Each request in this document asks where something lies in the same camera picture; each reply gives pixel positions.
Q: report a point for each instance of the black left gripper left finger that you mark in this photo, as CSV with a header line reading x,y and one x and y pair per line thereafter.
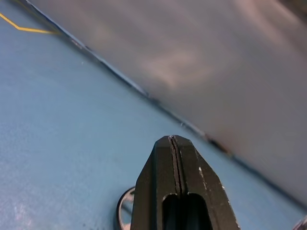
x,y
148,191

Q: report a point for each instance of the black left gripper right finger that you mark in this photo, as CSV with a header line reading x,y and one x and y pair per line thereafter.
x,y
204,182

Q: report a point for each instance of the white backdrop sheet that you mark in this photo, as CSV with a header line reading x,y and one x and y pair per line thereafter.
x,y
216,48

